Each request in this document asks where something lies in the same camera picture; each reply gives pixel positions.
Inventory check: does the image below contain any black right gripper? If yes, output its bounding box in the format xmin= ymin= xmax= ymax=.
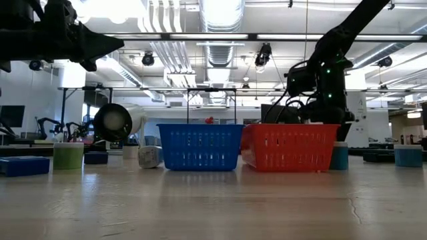
xmin=300 ymin=98 xmax=355 ymax=142

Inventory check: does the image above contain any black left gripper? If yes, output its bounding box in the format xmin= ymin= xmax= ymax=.
xmin=0 ymin=22 xmax=125 ymax=73

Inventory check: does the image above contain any blue digital timer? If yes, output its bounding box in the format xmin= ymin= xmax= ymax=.
xmin=0 ymin=155 xmax=51 ymax=177

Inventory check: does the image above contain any white building pillar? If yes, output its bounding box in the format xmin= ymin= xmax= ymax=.
xmin=345 ymin=71 xmax=368 ymax=149

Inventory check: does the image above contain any black background monitor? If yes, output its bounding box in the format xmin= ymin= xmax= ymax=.
xmin=0 ymin=105 xmax=26 ymax=129
xmin=260 ymin=103 xmax=301 ymax=125

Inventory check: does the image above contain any red plastic basket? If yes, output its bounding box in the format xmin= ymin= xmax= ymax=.
xmin=240 ymin=123 xmax=341 ymax=173

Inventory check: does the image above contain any green white cube adapter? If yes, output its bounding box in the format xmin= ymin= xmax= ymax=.
xmin=53 ymin=142 xmax=85 ymax=170

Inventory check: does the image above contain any black overhead light bar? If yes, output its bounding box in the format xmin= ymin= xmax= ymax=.
xmin=89 ymin=32 xmax=427 ymax=43

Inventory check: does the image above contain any blue plastic basket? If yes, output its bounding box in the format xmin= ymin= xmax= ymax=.
xmin=156 ymin=123 xmax=245 ymax=172

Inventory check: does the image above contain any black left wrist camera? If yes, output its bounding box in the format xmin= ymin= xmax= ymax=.
xmin=43 ymin=0 xmax=80 ymax=34

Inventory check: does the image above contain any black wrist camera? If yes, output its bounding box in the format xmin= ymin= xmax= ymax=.
xmin=286 ymin=65 xmax=318 ymax=98
xmin=43 ymin=0 xmax=80 ymax=34

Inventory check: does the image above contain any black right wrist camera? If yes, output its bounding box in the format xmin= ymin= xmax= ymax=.
xmin=286 ymin=65 xmax=318 ymax=98

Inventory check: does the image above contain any black overhead camera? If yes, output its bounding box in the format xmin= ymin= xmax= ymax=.
xmin=254 ymin=42 xmax=273 ymax=73

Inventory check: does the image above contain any silver air duct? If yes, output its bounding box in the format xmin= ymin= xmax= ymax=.
xmin=199 ymin=0 xmax=246 ymax=106

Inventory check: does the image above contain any black aluminium table frame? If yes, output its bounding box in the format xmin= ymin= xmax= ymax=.
xmin=0 ymin=143 xmax=427 ymax=164

